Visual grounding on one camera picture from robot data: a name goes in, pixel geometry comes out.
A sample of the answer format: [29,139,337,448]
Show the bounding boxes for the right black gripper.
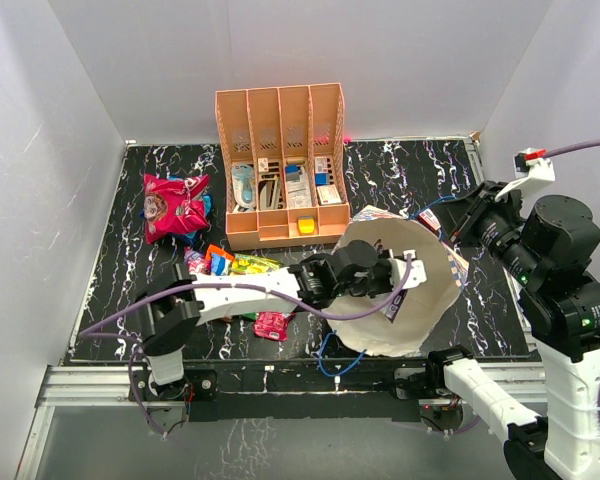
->
[430,178,540,283]

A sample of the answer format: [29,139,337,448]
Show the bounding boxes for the purple snack packet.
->
[381,290,408,323]

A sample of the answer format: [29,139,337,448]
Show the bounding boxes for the blue checkered paper bag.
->
[327,205,469,357]

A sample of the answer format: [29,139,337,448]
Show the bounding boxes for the small pink snack packet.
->
[253,312,295,342]

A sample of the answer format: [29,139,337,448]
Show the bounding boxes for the green snack packet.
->
[230,253,283,275]

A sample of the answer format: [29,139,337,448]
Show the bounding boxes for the purple Fox's candy bag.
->
[184,248,210,275]

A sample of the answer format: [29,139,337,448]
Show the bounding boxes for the pink red snack packet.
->
[142,172,211,245]

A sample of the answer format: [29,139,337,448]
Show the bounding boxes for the blue snack box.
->
[210,253,234,276]

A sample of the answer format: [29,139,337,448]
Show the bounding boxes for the orange Fox's candy bag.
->
[205,244,234,263]

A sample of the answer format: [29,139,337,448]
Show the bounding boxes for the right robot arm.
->
[425,181,600,479]

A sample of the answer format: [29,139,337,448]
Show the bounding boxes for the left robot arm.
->
[133,240,412,399]

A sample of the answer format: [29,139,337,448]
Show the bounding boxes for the yellow orange sticky notes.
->
[297,216,316,235]

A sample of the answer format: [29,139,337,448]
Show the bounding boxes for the white red small box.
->
[316,184,343,206]

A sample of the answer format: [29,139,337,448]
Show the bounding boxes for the blue eraser block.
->
[285,165,301,182]

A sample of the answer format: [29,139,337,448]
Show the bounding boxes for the orange desk organizer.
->
[215,83,350,250]

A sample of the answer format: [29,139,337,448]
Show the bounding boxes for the light blue tape dispenser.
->
[231,163,256,209]

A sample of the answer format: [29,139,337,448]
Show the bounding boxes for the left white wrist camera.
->
[389,250,427,292]

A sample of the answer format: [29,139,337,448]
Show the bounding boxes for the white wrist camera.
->
[389,250,427,292]
[495,148,555,202]

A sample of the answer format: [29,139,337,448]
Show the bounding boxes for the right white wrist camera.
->
[495,148,555,202]

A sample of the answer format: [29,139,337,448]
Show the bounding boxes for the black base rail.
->
[129,357,546,426]

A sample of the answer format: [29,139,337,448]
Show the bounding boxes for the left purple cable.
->
[78,254,415,437]

